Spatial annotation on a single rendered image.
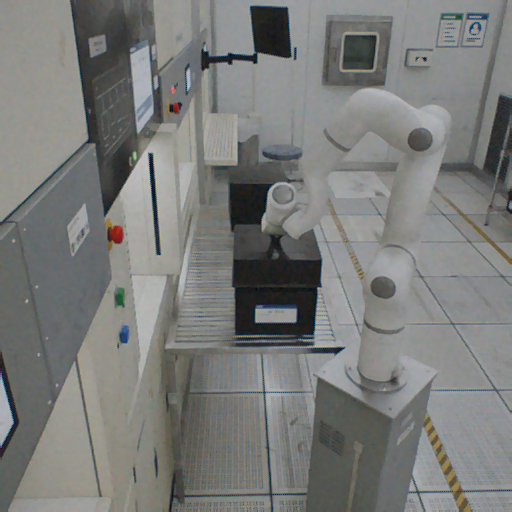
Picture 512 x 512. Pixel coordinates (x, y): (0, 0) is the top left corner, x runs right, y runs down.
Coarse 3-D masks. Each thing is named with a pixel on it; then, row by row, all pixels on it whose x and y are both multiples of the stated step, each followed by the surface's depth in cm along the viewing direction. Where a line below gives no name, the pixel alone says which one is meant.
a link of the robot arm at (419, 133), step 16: (352, 96) 126; (368, 96) 123; (384, 96) 122; (352, 112) 125; (368, 112) 123; (384, 112) 121; (400, 112) 118; (416, 112) 115; (432, 112) 118; (336, 128) 129; (352, 128) 127; (368, 128) 126; (384, 128) 121; (400, 128) 117; (416, 128) 114; (432, 128) 113; (352, 144) 131; (400, 144) 118; (416, 144) 115; (432, 144) 114
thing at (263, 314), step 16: (240, 288) 198; (256, 288) 198; (272, 288) 198; (288, 288) 198; (304, 288) 198; (240, 304) 169; (256, 304) 169; (272, 304) 169; (288, 304) 170; (304, 304) 170; (240, 320) 172; (256, 320) 172; (272, 320) 172; (288, 320) 172; (304, 320) 173
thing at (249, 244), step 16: (240, 240) 174; (256, 240) 174; (288, 240) 174; (304, 240) 174; (240, 256) 163; (256, 256) 163; (272, 256) 163; (288, 256) 163; (304, 256) 163; (320, 256) 164; (240, 272) 163; (256, 272) 163; (272, 272) 163; (288, 272) 163; (304, 272) 164; (320, 272) 164
